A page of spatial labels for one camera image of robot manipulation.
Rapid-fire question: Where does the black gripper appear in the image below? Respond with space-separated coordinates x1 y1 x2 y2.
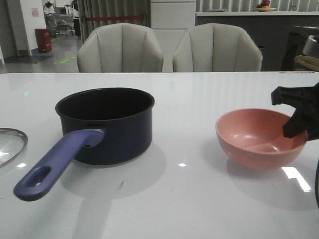
271 83 319 140

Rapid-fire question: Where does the white cabinet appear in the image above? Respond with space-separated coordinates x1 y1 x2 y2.
151 0 196 72

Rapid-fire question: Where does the right beige chair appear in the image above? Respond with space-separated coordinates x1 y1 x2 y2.
172 23 263 72

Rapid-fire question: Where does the beige chair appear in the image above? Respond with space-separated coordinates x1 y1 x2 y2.
172 23 263 72
77 23 163 73

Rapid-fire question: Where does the fruit plate on counter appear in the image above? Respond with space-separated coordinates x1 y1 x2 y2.
255 0 276 12

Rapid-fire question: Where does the glass lid with blue knob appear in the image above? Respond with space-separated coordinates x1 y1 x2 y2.
0 128 28 167

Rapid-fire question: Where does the red barrier tape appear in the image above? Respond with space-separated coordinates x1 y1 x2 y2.
85 14 144 21

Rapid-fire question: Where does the dark blue saucepan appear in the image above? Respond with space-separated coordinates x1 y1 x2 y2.
13 88 155 201

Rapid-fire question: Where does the grey counter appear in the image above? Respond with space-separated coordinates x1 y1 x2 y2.
195 12 319 71

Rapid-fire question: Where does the left beige chair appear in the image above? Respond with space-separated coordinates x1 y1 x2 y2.
77 23 163 73

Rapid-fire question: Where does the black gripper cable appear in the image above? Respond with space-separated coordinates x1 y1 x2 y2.
314 156 319 207

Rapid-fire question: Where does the pink bowl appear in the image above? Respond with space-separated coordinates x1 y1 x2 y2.
215 108 308 170

